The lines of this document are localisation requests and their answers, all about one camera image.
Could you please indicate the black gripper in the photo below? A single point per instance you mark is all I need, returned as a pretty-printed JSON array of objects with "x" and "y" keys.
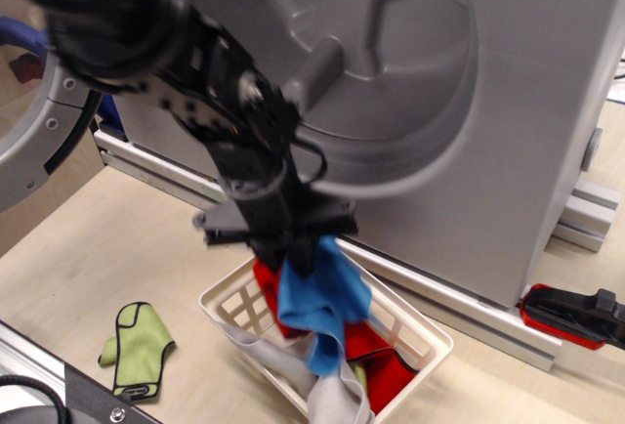
[{"x": 279, "y": 217}]

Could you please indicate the blue cloth garment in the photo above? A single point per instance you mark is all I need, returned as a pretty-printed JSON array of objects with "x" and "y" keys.
[{"x": 323, "y": 303}]

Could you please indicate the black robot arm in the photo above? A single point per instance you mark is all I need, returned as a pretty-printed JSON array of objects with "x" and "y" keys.
[{"x": 166, "y": 54}]

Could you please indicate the white plastic laundry basket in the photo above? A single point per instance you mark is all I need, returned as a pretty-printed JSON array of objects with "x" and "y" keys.
[{"x": 238, "y": 300}]

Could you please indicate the grey toy washing machine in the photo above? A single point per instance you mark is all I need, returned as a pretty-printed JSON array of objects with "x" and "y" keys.
[{"x": 459, "y": 127}]

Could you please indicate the red cloth garment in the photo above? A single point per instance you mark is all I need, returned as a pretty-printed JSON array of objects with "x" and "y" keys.
[{"x": 378, "y": 367}]

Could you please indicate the grey cloth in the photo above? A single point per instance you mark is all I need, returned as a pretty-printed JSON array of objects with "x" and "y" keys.
[{"x": 334, "y": 398}]

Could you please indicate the green cloth garment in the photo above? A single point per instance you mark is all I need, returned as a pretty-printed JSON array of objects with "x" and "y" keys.
[{"x": 137, "y": 352}]

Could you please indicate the grey round washer door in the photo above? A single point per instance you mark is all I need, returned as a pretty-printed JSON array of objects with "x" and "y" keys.
[{"x": 53, "y": 125}]

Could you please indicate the aluminium extrusion block right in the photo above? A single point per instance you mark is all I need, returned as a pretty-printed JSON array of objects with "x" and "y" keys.
[{"x": 588, "y": 215}]

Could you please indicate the red black clamp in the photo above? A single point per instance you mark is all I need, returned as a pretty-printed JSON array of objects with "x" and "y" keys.
[{"x": 589, "y": 321}]

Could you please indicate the dark red block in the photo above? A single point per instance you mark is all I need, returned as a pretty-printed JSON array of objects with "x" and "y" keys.
[{"x": 27, "y": 67}]

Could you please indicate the blue object behind door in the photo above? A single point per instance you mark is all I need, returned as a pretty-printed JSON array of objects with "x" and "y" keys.
[{"x": 19, "y": 34}]

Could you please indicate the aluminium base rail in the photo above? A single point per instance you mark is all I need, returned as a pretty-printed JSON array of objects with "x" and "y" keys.
[{"x": 498, "y": 327}]

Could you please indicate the aluminium frame bracket foreground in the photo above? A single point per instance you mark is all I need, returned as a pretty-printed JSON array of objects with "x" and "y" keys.
[{"x": 86, "y": 400}]

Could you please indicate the black cable foreground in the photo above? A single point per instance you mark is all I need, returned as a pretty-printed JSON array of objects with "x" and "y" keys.
[{"x": 32, "y": 383}]

